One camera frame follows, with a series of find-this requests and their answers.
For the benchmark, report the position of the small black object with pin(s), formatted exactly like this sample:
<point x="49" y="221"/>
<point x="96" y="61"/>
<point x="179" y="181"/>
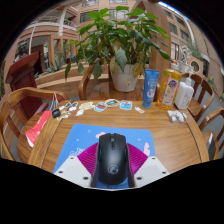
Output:
<point x="56" y="113"/>

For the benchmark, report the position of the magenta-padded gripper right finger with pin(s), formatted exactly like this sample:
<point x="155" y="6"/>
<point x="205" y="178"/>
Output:
<point x="151" y="170"/>

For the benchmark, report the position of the red shopping bag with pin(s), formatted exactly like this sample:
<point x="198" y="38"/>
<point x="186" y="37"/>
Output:
<point x="38" y="128"/>

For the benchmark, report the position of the black computer mouse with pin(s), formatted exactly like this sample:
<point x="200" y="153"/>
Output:
<point x="113" y="160"/>

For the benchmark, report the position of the black box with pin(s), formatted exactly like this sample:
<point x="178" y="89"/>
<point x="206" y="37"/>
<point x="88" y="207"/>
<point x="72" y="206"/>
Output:
<point x="213" y="146"/>

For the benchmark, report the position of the orange dish soap bottle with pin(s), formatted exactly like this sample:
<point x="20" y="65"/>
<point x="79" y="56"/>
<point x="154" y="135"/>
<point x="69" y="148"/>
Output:
<point x="168" y="90"/>

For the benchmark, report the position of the white pump bottle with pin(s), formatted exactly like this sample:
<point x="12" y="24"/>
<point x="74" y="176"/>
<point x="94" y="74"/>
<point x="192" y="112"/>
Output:
<point x="184" y="95"/>

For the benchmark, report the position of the cream sticker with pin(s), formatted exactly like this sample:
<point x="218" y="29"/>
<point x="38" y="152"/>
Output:
<point x="86" y="106"/>

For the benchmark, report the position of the blue squeeze tube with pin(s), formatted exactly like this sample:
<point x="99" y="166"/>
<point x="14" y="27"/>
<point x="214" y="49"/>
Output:
<point x="150" y="88"/>

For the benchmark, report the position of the red and blue sticker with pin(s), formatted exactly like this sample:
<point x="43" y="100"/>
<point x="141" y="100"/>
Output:
<point x="100" y="106"/>

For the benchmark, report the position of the small white sticker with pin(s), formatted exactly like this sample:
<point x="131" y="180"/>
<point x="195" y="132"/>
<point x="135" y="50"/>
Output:
<point x="139" y="109"/>
<point x="80" y="112"/>

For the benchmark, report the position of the white outlined sticker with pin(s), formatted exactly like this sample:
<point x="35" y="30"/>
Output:
<point x="65" y="115"/>

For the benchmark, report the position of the dark red wooden podium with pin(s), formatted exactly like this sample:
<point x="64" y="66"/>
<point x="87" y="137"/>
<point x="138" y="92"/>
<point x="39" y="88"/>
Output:
<point x="25" y="76"/>

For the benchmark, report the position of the blue rectangular sticker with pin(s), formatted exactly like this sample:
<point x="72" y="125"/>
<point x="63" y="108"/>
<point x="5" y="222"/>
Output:
<point x="126" y="105"/>

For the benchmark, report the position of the black and white sticker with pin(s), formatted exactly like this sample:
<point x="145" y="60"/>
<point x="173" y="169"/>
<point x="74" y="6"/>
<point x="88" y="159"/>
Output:
<point x="72" y="106"/>

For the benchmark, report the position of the blue cartoon mouse pad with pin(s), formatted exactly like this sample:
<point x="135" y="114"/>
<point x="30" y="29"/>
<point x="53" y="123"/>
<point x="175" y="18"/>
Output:
<point x="83" y="136"/>

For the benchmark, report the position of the clear bag with white items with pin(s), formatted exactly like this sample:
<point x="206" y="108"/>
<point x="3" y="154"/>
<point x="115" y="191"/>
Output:
<point x="176" y="116"/>

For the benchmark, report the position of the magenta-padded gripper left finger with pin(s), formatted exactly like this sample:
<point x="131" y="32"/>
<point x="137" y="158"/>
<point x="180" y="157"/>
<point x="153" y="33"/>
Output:
<point x="73" y="170"/>

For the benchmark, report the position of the oval dark-rimmed sticker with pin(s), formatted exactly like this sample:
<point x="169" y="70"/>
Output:
<point x="112" y="102"/>

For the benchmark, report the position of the green potted plant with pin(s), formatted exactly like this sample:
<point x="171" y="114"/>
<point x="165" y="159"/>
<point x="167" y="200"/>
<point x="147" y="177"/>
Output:
<point x="123" y="40"/>

